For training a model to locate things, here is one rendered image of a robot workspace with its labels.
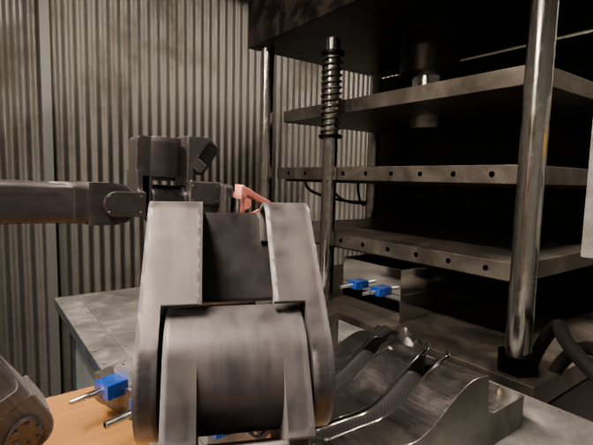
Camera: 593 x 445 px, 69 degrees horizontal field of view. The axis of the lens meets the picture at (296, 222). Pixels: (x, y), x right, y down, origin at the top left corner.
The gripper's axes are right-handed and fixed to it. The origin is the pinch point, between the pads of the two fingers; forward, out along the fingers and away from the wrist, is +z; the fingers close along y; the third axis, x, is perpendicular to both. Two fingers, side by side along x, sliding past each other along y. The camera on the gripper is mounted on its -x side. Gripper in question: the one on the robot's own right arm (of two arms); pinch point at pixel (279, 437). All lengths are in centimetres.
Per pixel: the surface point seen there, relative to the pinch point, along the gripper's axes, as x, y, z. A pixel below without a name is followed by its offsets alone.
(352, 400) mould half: -14.3, 4.8, 11.1
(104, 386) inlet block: 13.3, 35.7, -2.8
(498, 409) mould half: -31.9, -8.3, 23.8
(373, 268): -70, 57, 36
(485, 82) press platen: -102, 23, -11
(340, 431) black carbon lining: -7.8, -0.2, 7.6
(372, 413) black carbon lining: -14.4, 0.7, 11.6
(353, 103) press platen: -102, 74, -11
